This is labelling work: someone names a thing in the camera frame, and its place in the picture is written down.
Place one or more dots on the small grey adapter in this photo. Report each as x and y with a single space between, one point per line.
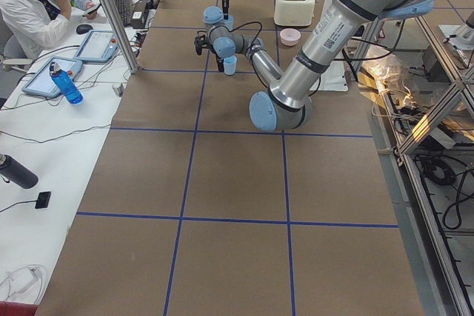
118 89

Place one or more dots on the black keyboard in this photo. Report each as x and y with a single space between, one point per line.
124 8

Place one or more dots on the teach pendant tablet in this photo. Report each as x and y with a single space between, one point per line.
41 84
97 47

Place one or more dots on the black computer mouse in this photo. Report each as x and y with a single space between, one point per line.
83 28

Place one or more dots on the aluminium side frame rack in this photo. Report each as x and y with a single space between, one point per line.
428 103

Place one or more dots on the clear safety glasses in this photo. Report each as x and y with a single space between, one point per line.
24 285

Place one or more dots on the pink bowl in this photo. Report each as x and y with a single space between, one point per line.
289 37

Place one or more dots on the light blue plastic cup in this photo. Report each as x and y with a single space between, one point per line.
228 21

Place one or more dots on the blue water bottle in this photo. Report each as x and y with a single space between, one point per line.
65 84

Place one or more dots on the dark grey thermos bottle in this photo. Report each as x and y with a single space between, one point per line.
17 173

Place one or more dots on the near teach pendant tablet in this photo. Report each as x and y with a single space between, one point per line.
41 84

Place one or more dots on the person in white coat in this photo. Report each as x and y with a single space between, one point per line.
40 24

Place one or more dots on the small black square device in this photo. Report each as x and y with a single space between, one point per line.
43 200

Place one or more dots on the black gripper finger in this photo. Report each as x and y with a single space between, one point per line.
221 69
225 9

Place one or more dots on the crumpled clear plastic bag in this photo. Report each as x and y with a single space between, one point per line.
382 71

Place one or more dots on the aluminium frame post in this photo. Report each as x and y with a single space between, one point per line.
118 28

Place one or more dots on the cream white toaster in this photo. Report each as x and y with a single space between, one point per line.
290 13

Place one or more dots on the far teach pendant tablet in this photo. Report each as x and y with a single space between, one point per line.
97 47

